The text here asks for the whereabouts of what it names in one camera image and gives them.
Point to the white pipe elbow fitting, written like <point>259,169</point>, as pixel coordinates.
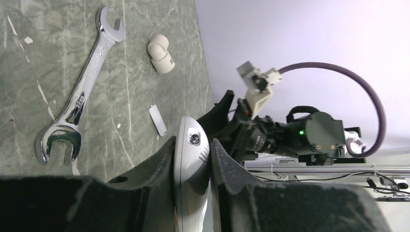
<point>160,57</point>

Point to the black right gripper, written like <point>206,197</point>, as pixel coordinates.
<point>244,137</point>

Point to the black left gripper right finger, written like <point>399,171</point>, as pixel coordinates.
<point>243,203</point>

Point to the white remote battery cover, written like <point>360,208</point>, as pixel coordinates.
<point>158,120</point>

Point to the silver combination wrench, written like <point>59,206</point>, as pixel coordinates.
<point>65,128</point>

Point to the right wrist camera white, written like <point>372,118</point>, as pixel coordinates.
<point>259,86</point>

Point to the white remote control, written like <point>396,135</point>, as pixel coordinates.
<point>191,175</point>

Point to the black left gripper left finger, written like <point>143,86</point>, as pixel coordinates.
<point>139,200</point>

